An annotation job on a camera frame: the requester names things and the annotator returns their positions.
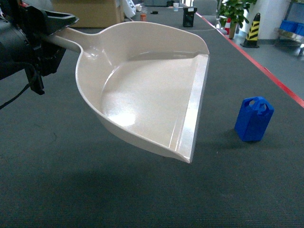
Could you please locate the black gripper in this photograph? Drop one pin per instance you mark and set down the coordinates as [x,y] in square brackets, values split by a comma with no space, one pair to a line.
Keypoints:
[34,19]

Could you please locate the beige plastic dustpan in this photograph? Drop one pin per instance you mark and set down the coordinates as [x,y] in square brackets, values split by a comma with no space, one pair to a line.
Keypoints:
[144,81]

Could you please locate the blue plastic part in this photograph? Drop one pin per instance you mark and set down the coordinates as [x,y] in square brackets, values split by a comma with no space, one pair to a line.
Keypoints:
[253,118]

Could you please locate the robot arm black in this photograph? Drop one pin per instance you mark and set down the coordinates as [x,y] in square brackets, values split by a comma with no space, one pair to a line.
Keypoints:
[7,38]

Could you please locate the metal shelf rack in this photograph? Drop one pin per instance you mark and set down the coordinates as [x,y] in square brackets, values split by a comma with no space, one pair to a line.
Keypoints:
[294,12]

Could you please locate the blue bin on far shelf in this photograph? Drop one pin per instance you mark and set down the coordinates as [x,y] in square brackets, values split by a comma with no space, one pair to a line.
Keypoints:
[291,26]

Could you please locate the large open cardboard box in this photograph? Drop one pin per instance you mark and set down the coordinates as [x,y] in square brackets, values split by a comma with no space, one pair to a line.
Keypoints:
[92,13]

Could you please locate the orange can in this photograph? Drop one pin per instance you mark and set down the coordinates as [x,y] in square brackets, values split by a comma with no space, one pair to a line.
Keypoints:
[143,16]

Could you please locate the white paper cup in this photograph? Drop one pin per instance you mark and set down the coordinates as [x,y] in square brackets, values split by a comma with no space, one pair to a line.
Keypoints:
[175,6]

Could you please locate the black box on table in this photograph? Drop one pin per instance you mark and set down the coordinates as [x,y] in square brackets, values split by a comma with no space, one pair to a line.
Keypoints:
[188,16]

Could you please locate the grey office chair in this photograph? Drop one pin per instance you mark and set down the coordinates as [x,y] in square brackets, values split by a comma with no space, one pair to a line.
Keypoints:
[206,7]

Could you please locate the red white traffic cone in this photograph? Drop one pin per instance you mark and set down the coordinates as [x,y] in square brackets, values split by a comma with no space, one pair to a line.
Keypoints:
[227,26]

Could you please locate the green potted plant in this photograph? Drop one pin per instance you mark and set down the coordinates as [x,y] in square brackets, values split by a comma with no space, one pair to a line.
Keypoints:
[235,10]

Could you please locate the yellow black striped bollard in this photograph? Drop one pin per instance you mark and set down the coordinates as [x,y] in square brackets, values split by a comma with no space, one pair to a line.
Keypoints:
[252,36]

